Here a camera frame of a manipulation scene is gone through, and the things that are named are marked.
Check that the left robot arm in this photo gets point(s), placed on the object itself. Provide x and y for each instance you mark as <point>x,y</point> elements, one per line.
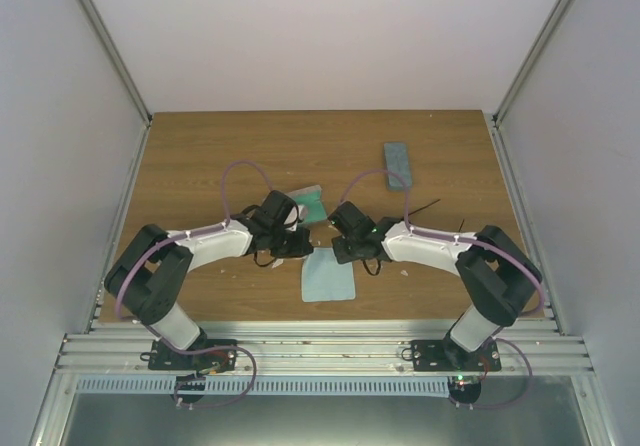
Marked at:
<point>148,276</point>

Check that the dark round sunglasses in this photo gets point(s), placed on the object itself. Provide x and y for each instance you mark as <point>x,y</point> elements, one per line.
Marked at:
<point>435,215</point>

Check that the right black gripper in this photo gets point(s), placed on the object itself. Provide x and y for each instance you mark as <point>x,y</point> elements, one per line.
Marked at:
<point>341,253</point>

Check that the blue cleaning cloth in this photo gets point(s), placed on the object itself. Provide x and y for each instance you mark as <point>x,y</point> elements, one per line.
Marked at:
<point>323,279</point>

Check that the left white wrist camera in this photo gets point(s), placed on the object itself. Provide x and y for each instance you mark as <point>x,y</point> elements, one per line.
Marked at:
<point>302,212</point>

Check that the slotted cable duct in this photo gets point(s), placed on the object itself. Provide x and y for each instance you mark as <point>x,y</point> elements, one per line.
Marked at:
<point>268,385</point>

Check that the teal glasses case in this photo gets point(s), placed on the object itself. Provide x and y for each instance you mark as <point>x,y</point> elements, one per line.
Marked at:
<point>397,163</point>

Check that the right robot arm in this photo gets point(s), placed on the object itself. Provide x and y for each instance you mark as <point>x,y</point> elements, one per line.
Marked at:
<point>502,283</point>

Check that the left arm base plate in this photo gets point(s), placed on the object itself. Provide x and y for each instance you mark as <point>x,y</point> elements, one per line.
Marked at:
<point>162,358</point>

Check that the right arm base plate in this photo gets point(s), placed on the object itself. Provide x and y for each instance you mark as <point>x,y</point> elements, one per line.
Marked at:
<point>440,355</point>

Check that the aluminium frame rail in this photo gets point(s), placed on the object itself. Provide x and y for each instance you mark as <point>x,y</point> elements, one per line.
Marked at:
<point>340,348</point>

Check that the white paper scraps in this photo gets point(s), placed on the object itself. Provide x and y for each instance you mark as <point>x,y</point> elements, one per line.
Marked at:
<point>277,263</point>

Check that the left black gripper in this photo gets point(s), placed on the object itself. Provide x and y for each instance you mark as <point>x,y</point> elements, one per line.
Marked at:
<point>301,249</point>

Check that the grey glasses case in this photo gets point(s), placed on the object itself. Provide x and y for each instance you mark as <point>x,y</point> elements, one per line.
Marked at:
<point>310,196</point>

